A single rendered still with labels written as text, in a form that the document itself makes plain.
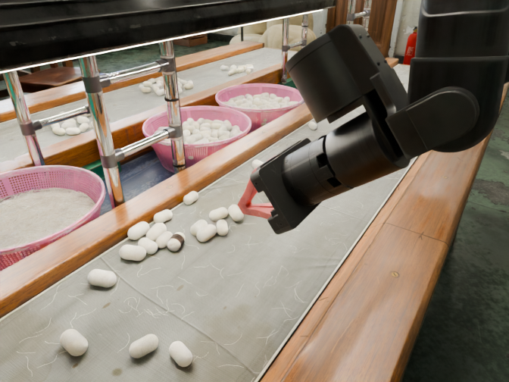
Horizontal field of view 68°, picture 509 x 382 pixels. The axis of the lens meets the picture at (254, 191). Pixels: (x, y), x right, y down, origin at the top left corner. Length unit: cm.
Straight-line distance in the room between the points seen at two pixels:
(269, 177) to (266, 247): 24
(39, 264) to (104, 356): 17
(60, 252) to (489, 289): 158
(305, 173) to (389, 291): 21
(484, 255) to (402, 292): 150
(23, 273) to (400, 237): 51
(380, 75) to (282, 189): 13
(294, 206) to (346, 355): 16
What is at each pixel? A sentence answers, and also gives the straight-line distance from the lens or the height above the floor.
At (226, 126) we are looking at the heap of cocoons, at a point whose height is 74.
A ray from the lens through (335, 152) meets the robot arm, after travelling 33.
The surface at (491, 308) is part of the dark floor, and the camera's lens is 174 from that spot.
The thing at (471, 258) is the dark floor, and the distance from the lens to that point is 194.
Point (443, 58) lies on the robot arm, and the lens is 29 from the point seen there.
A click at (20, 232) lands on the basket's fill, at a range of 73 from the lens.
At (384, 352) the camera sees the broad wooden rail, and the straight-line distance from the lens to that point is 44.
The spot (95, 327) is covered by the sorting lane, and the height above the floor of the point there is 74.
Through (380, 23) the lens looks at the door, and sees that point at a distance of 546.
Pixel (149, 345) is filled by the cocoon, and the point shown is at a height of 75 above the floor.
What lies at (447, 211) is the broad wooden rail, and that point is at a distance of 69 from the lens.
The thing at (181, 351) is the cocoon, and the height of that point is 76.
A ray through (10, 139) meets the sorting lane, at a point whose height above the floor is 74.
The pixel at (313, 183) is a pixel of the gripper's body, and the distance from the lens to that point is 35.
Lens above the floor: 111
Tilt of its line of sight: 31 degrees down
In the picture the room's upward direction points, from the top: straight up
